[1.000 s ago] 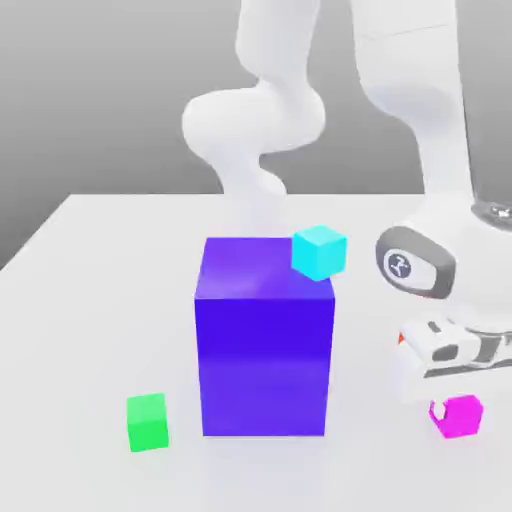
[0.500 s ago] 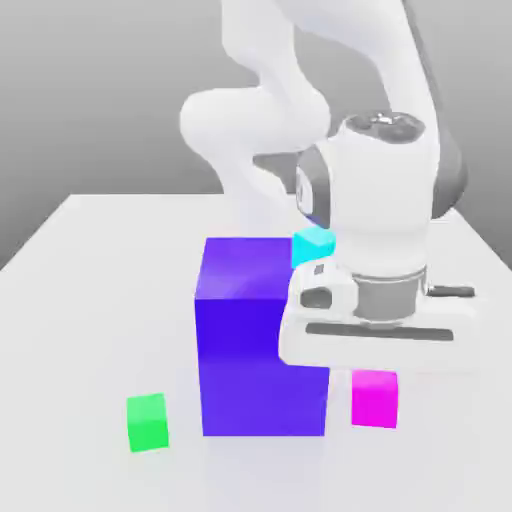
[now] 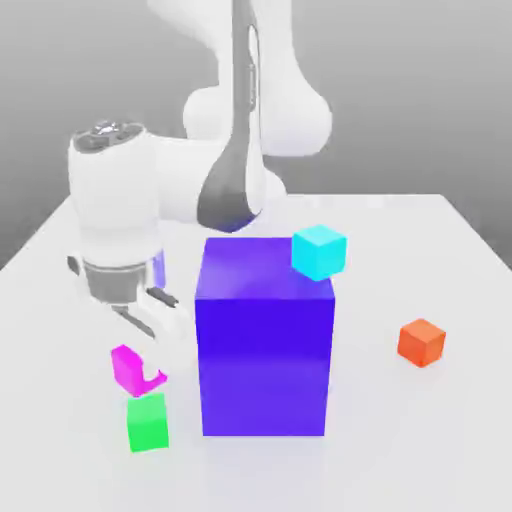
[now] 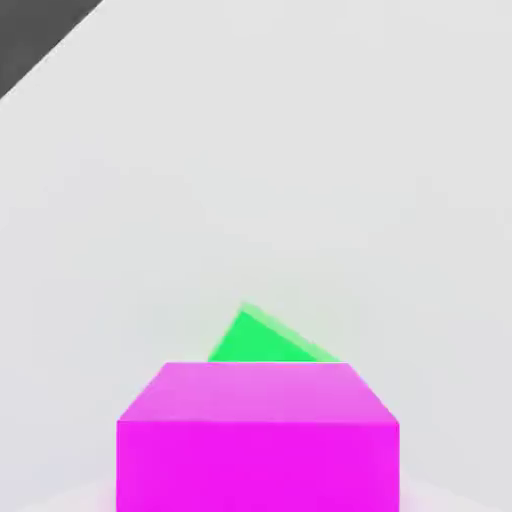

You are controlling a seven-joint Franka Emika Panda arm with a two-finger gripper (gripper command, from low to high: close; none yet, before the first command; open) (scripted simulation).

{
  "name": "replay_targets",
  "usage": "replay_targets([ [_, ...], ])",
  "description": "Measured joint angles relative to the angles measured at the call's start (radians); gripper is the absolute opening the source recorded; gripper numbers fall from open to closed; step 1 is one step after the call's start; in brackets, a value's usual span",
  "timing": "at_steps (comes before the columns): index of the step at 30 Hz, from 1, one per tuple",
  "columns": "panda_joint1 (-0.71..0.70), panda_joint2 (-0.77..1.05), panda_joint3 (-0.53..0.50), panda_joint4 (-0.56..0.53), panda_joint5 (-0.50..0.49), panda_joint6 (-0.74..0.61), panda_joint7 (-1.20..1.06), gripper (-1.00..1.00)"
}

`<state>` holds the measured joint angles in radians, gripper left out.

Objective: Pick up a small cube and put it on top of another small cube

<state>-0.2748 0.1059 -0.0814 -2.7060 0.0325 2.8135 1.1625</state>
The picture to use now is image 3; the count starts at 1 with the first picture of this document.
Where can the small orange cube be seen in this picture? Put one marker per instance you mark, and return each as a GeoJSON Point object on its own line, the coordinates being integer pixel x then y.
{"type": "Point", "coordinates": [420, 344]}

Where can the large blue box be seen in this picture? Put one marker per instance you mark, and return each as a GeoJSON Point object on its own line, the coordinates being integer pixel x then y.
{"type": "Point", "coordinates": [264, 352]}

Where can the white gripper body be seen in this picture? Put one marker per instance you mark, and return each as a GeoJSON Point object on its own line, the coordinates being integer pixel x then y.
{"type": "Point", "coordinates": [172, 340]}

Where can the small green cube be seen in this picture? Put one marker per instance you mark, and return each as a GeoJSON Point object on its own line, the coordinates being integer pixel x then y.
{"type": "Point", "coordinates": [148, 424]}

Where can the small magenta cube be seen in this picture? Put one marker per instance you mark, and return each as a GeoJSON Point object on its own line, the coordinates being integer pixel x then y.
{"type": "Point", "coordinates": [126, 372]}

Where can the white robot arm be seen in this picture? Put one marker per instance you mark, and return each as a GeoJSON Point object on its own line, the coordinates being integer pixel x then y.
{"type": "Point", "coordinates": [116, 188]}

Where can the small cyan cube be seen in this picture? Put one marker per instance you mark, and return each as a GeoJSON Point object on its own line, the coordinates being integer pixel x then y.
{"type": "Point", "coordinates": [318, 252]}

